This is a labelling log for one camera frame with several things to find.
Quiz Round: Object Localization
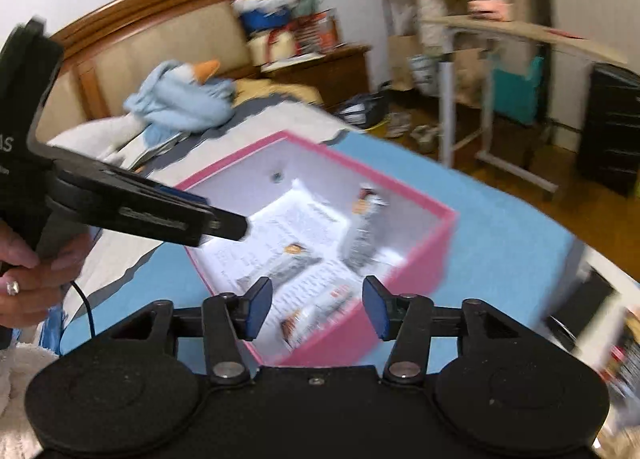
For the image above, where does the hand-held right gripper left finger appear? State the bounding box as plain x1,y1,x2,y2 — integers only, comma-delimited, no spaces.
107,277,274,386

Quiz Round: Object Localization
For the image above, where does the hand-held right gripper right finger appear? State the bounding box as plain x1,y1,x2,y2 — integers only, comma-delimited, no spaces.
362,275,521,386

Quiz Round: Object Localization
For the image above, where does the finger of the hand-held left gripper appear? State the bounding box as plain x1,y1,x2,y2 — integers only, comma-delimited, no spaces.
102,165,250,242
94,201,211,248

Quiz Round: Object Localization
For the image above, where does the pink cardboard box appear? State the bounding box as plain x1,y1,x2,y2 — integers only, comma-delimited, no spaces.
175,130,460,368

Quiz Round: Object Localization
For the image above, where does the person's left hand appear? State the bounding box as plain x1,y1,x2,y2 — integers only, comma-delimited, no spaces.
0,216,97,331

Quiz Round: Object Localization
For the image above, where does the silver snack packet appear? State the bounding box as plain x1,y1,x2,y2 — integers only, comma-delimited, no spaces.
279,288,362,351
340,183,389,271
239,243,324,291

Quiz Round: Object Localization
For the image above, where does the printed paper sheet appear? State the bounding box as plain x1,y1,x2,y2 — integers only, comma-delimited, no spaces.
205,178,401,361

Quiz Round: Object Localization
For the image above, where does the white pillow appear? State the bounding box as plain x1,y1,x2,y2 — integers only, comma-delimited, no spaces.
46,114,151,171

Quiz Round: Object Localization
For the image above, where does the wooden padded headboard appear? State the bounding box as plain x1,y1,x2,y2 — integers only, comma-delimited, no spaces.
37,0,262,141

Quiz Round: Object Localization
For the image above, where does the light blue plush toy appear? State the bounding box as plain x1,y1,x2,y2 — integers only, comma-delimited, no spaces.
124,58,237,141

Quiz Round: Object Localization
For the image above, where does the yellow cloth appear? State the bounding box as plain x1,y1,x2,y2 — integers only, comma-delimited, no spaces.
234,78,324,106

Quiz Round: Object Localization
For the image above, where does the striped road-print bed sheet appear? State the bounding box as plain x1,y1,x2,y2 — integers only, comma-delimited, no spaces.
45,82,592,371

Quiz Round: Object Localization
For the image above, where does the black bag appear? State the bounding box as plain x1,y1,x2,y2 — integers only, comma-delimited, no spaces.
334,90,389,131

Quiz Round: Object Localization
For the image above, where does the wooden nightstand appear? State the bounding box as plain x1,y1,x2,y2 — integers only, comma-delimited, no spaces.
260,44,374,111

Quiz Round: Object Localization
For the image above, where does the pair of shoes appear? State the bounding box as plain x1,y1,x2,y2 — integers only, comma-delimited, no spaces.
386,110,442,156

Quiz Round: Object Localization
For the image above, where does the white fluffy garment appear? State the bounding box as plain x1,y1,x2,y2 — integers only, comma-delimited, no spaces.
0,343,58,422

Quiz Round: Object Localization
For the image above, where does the blue bag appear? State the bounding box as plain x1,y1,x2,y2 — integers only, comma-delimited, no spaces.
239,5,294,36

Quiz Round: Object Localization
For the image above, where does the red striped bag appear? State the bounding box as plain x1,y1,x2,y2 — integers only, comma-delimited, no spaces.
297,10,339,56

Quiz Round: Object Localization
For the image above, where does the brown paper bag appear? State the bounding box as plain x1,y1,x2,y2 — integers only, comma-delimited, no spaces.
387,33,424,91

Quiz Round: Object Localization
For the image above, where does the teal shopping bag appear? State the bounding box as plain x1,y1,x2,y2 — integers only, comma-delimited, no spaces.
492,56,547,124

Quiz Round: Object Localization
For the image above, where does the black suitcase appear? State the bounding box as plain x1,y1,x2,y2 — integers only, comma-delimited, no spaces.
576,60,640,198

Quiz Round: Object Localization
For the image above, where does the white rolling desk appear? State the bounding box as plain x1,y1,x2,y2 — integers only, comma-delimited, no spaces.
419,14,629,201

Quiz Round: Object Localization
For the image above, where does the small pink box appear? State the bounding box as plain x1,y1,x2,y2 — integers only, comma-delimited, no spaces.
467,0,514,23

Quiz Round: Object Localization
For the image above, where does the black cable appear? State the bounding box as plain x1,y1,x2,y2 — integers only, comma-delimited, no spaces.
59,279,97,356

